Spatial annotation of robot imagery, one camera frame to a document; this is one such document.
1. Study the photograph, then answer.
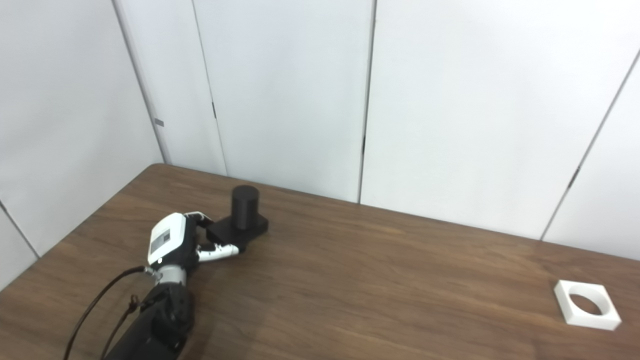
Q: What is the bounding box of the white square piece with hole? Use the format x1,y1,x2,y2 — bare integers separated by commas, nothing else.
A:
553,280,622,331

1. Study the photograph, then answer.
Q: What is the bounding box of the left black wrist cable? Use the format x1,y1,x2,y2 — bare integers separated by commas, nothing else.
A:
63,266,152,360

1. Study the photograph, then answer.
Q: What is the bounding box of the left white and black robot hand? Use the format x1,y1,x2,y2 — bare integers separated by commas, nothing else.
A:
146,211,241,274

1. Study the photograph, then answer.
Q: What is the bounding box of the black peg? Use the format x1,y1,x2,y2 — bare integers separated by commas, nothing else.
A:
206,185,269,253

